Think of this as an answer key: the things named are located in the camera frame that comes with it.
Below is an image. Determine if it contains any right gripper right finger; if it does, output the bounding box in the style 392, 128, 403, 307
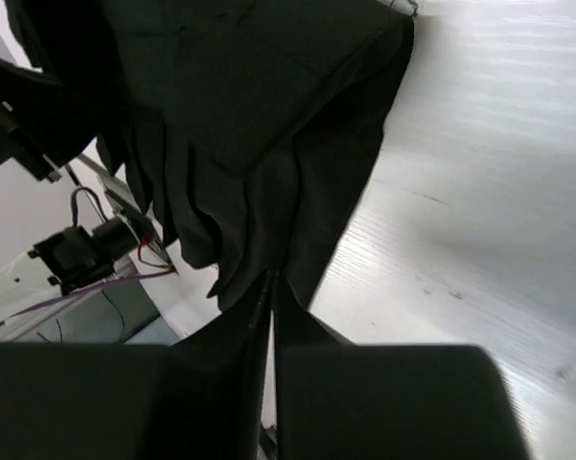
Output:
271, 277, 528, 459

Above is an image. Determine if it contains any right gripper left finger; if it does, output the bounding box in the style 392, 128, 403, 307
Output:
0, 274, 272, 459

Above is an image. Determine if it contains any black pleated skirt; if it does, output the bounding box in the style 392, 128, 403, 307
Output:
6, 1, 415, 310

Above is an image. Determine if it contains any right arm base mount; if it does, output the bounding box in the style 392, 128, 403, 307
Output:
28, 157, 178, 296

